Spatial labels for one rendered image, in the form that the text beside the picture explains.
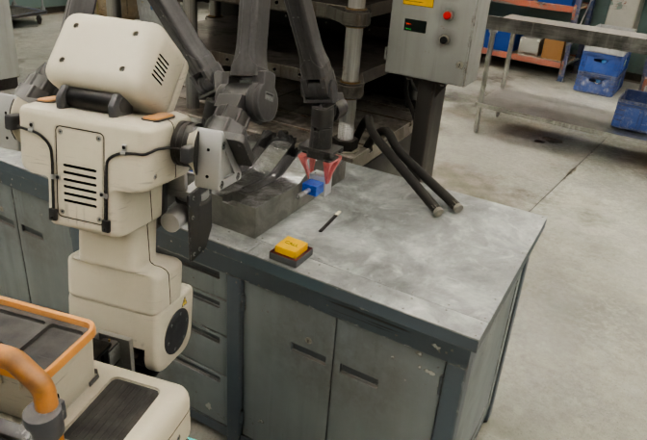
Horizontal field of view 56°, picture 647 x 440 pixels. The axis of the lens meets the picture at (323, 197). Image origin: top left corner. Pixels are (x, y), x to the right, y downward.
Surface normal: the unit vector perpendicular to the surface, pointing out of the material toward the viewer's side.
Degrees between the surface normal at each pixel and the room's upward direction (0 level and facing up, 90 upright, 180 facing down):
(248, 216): 90
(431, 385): 90
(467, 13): 90
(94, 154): 82
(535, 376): 0
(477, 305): 0
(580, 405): 1
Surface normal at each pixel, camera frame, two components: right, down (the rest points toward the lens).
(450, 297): 0.07, -0.90
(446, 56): -0.50, 0.34
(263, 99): 0.90, 0.07
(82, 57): -0.18, -0.32
